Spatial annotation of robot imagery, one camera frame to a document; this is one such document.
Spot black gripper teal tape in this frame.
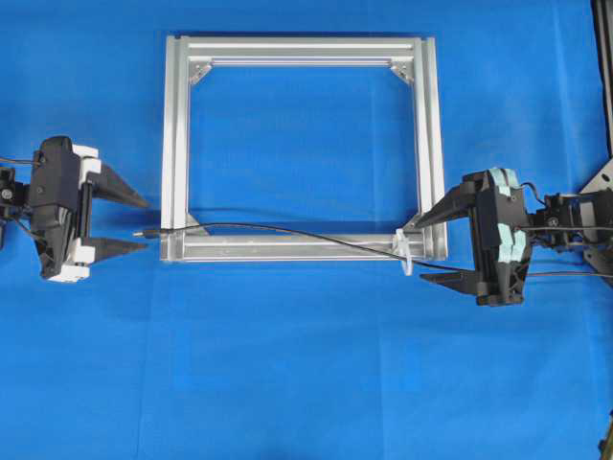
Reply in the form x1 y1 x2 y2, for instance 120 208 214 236
414 168 530 307

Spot black gripper white carriages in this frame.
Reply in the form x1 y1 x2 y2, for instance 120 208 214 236
27 136 149 283

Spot thin black wire with plug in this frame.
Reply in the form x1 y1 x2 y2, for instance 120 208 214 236
131 222 480 272

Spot white zip tie loop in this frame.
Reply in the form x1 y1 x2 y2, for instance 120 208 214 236
393 228 413 276

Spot metal stand at edge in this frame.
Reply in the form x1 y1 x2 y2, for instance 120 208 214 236
580 1 612 287

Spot silver aluminium extrusion frame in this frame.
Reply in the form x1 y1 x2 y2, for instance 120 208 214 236
159 35 448 263

